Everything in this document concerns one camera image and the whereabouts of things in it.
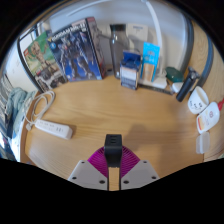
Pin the clear bottle with dark lid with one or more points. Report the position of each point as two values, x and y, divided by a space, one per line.
118 50

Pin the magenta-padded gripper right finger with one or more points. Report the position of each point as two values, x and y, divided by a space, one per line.
140 173

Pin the dark ruler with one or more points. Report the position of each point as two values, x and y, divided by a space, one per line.
156 89

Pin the dark green round object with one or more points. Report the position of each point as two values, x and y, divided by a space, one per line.
175 75

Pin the white box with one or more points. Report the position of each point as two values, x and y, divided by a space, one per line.
137 32

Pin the green tree figure kit box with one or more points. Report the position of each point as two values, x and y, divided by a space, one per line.
41 60

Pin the black charger block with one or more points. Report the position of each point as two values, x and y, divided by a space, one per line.
112 150

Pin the light blue retail package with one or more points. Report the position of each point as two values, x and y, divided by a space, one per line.
150 60

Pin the white mug with face print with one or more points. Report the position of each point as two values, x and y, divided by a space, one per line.
197 101

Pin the bed with blue-green bedding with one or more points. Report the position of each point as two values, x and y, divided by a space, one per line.
15 103

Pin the small clear plastic container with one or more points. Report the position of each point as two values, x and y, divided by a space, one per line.
202 143

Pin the white bottle with red cap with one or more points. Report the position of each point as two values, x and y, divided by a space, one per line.
207 118

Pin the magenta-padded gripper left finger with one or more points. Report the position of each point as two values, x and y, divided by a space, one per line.
85 173

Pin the white power strip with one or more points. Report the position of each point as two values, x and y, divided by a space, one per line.
53 128

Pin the small white round object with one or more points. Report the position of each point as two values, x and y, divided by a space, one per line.
177 87

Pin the small blue carton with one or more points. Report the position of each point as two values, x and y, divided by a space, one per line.
129 71

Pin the white desk lamp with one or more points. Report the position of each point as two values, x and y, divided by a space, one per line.
159 36

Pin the blue robot model kit box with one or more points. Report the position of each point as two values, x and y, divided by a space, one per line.
76 50

